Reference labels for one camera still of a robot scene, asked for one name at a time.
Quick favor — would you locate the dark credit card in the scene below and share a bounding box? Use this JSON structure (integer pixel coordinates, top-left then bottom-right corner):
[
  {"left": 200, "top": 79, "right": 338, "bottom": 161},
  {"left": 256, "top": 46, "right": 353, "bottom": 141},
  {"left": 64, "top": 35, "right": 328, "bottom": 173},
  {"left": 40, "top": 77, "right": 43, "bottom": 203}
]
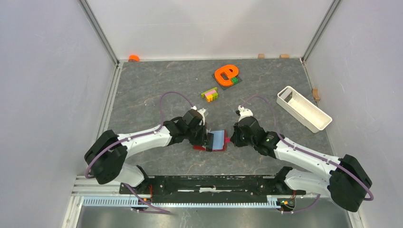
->
[{"left": 211, "top": 130, "right": 226, "bottom": 152}]

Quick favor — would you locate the red leather card holder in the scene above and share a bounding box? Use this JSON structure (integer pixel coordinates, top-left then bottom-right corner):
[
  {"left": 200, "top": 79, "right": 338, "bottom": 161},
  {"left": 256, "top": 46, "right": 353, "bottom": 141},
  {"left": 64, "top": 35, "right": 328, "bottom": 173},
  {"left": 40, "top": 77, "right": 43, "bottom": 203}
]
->
[{"left": 192, "top": 130, "right": 230, "bottom": 152}]

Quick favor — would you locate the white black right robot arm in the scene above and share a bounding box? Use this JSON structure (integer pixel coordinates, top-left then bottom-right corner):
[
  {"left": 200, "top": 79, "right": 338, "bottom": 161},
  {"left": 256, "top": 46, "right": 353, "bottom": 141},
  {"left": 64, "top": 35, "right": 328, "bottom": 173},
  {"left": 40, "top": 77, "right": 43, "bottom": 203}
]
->
[{"left": 230, "top": 116, "right": 374, "bottom": 212}]

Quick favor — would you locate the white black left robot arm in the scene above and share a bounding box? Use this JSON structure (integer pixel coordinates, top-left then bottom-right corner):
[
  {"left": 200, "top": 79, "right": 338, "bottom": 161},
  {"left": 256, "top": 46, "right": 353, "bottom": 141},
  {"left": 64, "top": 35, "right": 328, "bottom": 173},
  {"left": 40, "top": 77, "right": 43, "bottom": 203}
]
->
[{"left": 84, "top": 107, "right": 212, "bottom": 194}]

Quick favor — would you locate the colourful block stack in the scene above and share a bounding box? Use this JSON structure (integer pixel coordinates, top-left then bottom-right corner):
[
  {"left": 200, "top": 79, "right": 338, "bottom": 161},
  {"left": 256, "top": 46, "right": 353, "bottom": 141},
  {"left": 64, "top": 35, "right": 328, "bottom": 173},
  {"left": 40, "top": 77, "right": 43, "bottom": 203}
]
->
[{"left": 201, "top": 87, "right": 219, "bottom": 102}]

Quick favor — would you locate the green small block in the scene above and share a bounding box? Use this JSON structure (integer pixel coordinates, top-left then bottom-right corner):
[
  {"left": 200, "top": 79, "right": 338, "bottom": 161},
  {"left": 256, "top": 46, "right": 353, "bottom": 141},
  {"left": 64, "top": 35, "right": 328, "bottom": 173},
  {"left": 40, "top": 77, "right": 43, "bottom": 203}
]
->
[{"left": 231, "top": 77, "right": 239, "bottom": 85}]

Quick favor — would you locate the orange letter e shape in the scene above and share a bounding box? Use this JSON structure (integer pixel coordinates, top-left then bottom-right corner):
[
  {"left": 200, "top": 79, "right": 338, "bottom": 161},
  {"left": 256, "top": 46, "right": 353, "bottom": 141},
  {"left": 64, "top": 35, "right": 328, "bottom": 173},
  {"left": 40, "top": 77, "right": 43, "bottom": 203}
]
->
[{"left": 214, "top": 65, "right": 239, "bottom": 79}]

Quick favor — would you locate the white plastic tray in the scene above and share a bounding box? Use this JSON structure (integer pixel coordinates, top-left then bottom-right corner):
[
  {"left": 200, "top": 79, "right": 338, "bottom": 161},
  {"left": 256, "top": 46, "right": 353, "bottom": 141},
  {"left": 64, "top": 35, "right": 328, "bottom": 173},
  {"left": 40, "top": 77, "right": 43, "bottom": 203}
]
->
[{"left": 277, "top": 86, "right": 333, "bottom": 133}]

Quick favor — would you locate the wooden curved piece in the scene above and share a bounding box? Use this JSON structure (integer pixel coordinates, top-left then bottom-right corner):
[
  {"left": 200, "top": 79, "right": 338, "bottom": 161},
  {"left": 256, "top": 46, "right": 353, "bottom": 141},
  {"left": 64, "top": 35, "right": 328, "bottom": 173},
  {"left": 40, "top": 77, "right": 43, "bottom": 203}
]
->
[{"left": 312, "top": 88, "right": 321, "bottom": 102}]

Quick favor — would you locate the orange round cap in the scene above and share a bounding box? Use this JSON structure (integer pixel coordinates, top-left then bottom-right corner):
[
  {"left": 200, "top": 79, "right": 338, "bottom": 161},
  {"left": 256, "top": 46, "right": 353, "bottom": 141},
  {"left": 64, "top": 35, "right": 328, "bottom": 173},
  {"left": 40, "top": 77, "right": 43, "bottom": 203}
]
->
[{"left": 128, "top": 55, "right": 140, "bottom": 62}]

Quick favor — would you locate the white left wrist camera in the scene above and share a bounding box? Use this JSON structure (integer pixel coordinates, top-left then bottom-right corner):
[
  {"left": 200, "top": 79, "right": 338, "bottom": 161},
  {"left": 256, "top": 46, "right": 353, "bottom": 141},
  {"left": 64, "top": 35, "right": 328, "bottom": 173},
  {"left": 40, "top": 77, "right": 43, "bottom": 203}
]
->
[{"left": 191, "top": 106, "right": 208, "bottom": 125}]

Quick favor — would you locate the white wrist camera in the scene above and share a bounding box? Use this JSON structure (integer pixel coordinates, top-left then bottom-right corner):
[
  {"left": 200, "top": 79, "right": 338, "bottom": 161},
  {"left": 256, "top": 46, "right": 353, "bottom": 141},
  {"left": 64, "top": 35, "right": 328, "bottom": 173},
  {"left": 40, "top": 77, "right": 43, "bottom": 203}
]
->
[
  {"left": 235, "top": 105, "right": 253, "bottom": 122},
  {"left": 191, "top": 106, "right": 208, "bottom": 125}
]

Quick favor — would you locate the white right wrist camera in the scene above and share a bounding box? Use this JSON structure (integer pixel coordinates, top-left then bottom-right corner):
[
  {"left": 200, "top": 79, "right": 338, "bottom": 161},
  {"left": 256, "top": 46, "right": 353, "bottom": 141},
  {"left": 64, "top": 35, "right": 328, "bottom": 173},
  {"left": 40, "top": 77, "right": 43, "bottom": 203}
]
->
[{"left": 235, "top": 105, "right": 253, "bottom": 122}]

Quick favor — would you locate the dark square base plate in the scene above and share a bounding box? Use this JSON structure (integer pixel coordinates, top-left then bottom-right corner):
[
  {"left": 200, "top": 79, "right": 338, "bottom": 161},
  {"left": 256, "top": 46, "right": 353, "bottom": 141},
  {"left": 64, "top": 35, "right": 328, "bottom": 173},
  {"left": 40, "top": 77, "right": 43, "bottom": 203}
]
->
[{"left": 211, "top": 74, "right": 242, "bottom": 90}]

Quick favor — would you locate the grey slotted cable duct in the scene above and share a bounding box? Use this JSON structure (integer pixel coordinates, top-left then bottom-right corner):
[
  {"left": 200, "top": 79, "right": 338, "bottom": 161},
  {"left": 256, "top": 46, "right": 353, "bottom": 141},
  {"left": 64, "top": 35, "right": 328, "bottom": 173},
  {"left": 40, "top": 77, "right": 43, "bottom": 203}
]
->
[{"left": 82, "top": 196, "right": 279, "bottom": 209}]

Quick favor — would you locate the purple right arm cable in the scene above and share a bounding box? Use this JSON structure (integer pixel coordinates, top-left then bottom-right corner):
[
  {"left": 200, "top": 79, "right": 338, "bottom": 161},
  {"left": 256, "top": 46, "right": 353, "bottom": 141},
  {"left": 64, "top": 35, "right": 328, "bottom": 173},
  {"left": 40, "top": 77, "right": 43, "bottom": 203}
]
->
[{"left": 241, "top": 95, "right": 374, "bottom": 215}]

